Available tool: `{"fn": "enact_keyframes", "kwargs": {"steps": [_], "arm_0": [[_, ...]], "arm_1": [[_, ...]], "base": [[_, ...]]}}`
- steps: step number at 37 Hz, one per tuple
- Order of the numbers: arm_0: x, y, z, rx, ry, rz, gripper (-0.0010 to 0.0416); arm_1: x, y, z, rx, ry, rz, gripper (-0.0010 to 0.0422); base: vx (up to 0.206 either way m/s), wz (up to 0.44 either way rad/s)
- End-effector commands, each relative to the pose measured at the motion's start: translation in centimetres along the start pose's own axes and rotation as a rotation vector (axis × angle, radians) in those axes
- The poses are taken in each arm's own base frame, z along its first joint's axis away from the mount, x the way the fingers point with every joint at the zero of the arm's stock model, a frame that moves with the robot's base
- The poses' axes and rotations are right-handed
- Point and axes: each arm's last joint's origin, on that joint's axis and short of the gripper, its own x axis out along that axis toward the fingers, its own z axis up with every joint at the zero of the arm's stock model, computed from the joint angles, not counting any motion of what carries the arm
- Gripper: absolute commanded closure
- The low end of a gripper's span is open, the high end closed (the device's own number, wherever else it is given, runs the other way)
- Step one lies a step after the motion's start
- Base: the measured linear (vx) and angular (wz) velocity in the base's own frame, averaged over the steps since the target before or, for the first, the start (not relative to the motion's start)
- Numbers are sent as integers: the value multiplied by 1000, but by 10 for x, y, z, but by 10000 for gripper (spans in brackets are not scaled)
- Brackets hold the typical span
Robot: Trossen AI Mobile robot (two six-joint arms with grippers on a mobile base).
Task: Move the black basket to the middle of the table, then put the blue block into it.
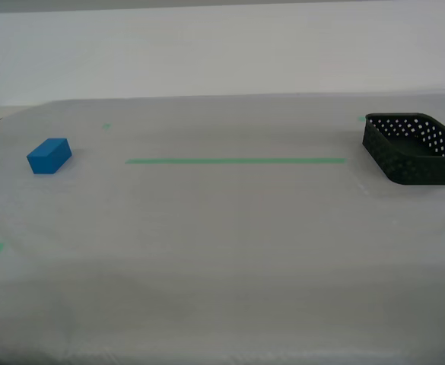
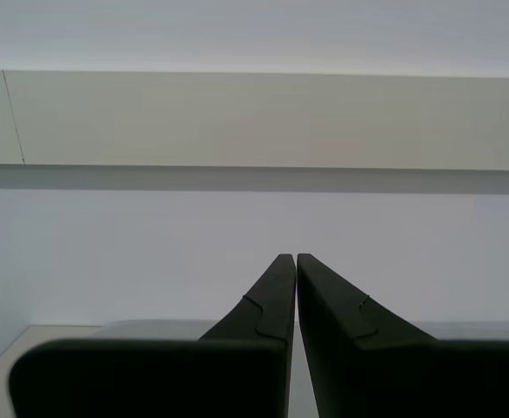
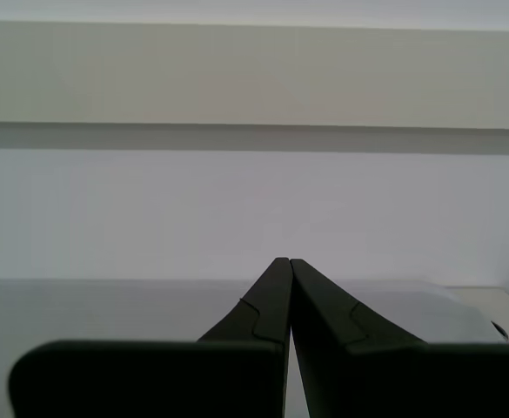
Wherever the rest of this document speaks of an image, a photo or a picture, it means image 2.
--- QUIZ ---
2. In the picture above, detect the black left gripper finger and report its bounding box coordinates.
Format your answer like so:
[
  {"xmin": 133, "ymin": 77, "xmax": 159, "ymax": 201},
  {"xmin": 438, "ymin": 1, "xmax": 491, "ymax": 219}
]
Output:
[
  {"xmin": 296, "ymin": 253, "xmax": 509, "ymax": 418},
  {"xmin": 8, "ymin": 253, "xmax": 297, "ymax": 418}
]

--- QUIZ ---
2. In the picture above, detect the beige horizontal panel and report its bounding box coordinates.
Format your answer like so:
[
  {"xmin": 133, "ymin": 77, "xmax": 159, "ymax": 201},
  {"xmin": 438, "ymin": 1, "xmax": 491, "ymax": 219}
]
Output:
[{"xmin": 0, "ymin": 69, "xmax": 509, "ymax": 172}]

